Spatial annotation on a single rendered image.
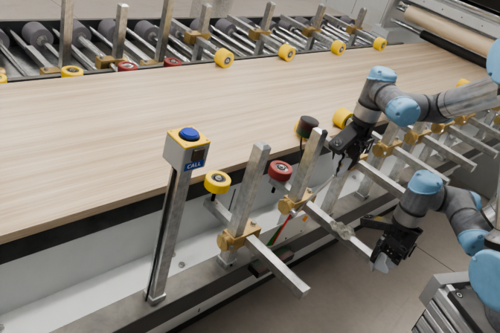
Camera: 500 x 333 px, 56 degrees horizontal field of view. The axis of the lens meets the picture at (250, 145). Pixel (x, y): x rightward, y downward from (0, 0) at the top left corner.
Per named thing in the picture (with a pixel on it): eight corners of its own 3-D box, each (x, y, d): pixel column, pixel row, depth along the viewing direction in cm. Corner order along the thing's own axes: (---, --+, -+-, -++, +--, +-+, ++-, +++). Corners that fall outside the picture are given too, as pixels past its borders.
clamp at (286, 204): (312, 206, 160) (317, 195, 158) (286, 218, 151) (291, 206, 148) (300, 196, 163) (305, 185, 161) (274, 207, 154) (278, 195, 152)
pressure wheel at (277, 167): (288, 195, 166) (297, 169, 160) (272, 201, 161) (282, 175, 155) (272, 183, 170) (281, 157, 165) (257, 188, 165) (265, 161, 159)
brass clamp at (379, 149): (399, 153, 189) (404, 143, 186) (381, 160, 179) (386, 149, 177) (386, 145, 192) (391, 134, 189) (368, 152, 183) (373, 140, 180)
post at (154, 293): (165, 299, 127) (197, 165, 105) (149, 307, 124) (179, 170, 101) (155, 288, 130) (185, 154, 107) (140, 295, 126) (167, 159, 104)
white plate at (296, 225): (303, 231, 167) (312, 210, 162) (251, 258, 149) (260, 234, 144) (303, 230, 167) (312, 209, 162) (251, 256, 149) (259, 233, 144)
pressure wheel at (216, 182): (223, 199, 155) (231, 172, 149) (222, 215, 148) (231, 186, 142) (199, 195, 154) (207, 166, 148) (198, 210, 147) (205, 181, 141)
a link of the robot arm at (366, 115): (373, 113, 130) (350, 99, 135) (367, 127, 132) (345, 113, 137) (388, 109, 135) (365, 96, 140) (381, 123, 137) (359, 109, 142)
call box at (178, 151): (204, 169, 105) (211, 140, 101) (178, 177, 100) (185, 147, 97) (186, 153, 109) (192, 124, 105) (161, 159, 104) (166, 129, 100)
